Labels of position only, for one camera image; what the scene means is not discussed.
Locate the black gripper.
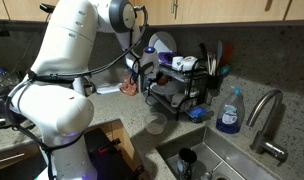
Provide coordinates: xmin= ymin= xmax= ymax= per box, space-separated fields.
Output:
xmin=138 ymin=47 xmax=159 ymax=90

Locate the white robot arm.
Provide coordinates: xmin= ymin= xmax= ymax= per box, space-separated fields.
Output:
xmin=5 ymin=0 xmax=146 ymax=180

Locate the large white plate upright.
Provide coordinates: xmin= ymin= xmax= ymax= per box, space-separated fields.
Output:
xmin=148 ymin=31 xmax=177 ymax=53

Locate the white bowl on lower rack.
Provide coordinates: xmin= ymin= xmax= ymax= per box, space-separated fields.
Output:
xmin=152 ymin=82 xmax=181 ymax=101

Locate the white mug upper rack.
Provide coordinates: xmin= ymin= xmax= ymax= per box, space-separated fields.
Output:
xmin=172 ymin=56 xmax=183 ymax=71

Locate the orange plastic bag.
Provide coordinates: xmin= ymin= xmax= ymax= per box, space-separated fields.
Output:
xmin=119 ymin=69 xmax=137 ymax=96

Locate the black two-tier dish rack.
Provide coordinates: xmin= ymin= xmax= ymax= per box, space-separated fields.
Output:
xmin=147 ymin=61 xmax=209 ymax=119

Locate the blue sponge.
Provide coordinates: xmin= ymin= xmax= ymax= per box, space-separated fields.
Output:
xmin=185 ymin=104 xmax=214 ymax=123

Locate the black utensil holder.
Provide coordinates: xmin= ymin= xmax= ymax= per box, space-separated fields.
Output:
xmin=207 ymin=75 xmax=223 ymax=90

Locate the blue dish soap bottle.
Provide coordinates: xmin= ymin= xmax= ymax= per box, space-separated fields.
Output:
xmin=216 ymin=86 xmax=245 ymax=134

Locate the black mug in sink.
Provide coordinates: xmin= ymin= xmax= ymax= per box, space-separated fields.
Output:
xmin=177 ymin=148 xmax=197 ymax=180

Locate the steel sink faucet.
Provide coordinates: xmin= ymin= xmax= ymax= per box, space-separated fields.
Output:
xmin=246 ymin=89 xmax=288 ymax=165

